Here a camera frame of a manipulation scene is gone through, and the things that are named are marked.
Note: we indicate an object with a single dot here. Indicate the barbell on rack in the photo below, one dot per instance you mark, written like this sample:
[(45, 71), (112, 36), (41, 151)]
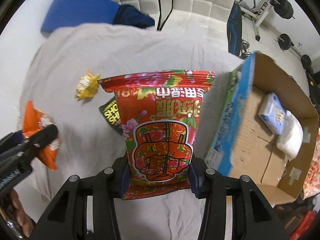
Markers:
[(284, 9)]

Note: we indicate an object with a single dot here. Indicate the blue foam mat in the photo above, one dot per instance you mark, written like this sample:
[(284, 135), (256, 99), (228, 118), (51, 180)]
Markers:
[(70, 13)]

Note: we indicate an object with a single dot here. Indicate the grey table cloth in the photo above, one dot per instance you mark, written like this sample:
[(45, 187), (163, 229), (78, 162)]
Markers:
[(88, 144)]

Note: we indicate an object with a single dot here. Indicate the dark navy cloth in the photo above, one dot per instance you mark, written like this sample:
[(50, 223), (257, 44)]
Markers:
[(130, 16)]

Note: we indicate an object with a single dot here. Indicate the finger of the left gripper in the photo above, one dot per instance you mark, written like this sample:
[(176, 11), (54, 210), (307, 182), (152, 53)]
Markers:
[(36, 146)]

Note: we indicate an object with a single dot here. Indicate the white barbell rack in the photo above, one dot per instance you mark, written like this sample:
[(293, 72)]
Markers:
[(257, 16)]

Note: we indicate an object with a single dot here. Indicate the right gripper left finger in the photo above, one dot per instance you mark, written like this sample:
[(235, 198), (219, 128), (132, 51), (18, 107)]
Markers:
[(66, 215)]

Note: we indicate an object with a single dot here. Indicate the white quilted chair right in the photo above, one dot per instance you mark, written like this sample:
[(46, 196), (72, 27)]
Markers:
[(200, 19)]

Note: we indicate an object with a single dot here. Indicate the barbell on floor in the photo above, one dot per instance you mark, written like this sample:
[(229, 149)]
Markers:
[(285, 43)]

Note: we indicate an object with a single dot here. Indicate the yellow snack packet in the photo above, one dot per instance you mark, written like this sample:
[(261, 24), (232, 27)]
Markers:
[(87, 86)]

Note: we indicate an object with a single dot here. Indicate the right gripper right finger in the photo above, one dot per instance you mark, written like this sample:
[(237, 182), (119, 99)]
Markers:
[(252, 215)]

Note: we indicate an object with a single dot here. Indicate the black shoe wipes pack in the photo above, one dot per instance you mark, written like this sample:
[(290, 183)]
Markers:
[(110, 113)]

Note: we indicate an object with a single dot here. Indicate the chrome dumbbell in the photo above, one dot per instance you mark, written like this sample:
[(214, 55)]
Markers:
[(244, 52)]

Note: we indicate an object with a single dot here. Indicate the white soft plastic pack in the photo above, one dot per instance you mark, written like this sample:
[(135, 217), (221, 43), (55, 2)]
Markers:
[(290, 141)]

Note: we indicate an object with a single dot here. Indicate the black blue weight bench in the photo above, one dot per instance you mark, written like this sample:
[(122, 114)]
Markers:
[(234, 30)]

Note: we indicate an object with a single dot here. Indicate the orange snack packet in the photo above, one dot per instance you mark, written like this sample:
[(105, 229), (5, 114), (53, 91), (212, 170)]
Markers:
[(35, 120)]

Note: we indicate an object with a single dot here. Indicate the open cardboard box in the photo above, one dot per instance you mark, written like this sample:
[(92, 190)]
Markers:
[(244, 145)]

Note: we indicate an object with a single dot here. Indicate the blue tissue pack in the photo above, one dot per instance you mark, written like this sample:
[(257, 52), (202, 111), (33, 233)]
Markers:
[(272, 113)]

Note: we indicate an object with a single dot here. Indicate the red floral wipes pack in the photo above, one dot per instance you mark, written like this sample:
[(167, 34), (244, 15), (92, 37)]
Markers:
[(159, 113)]

